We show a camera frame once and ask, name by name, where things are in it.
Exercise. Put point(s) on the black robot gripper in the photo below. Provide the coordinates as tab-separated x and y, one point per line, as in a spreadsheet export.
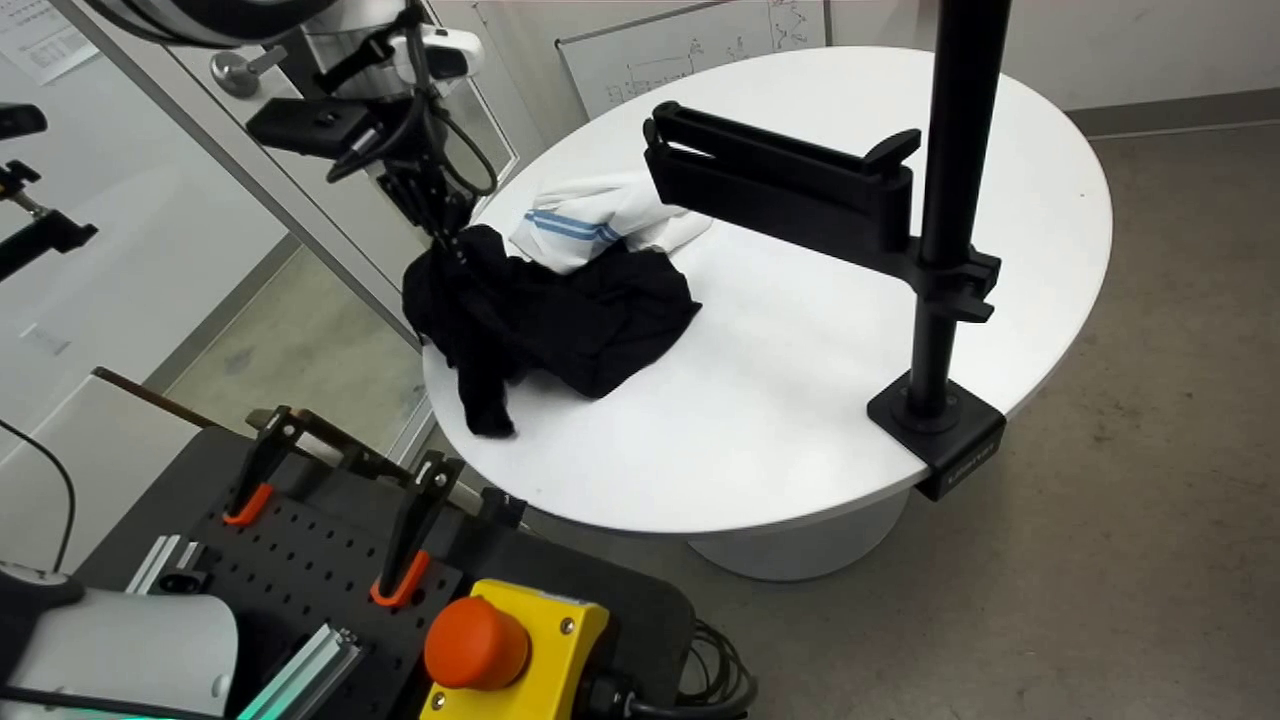
363	132

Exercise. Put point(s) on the black camera tripod mount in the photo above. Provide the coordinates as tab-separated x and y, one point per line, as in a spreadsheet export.
45	230

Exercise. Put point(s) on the orange black clamp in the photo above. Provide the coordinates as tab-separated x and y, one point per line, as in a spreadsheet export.
252	490
409	557

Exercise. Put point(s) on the orange black clamp right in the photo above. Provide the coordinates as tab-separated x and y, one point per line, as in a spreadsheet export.
252	490

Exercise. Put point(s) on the aluminium profile rail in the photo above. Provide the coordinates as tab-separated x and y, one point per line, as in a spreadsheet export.
305	677

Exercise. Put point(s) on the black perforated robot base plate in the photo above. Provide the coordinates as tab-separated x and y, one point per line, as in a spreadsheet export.
317	551

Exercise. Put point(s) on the wooden edged board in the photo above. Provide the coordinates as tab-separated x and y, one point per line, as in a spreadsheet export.
311	429

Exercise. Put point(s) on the orange black clamp left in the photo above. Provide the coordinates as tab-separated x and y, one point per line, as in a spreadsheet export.
409	557

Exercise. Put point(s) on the round white table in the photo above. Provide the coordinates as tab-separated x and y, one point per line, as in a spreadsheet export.
751	443

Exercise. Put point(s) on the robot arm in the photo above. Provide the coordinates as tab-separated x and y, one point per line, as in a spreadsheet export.
397	59

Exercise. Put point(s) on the black t-shirt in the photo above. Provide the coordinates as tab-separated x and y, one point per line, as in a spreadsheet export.
497	319

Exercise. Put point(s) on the white cloth with blue stripes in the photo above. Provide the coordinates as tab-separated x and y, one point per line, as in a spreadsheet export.
579	220

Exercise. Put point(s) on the black clamp-on stand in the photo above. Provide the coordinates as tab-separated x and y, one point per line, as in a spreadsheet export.
900	211

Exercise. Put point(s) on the yellow emergency stop button box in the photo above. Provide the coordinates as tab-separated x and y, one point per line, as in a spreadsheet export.
511	654

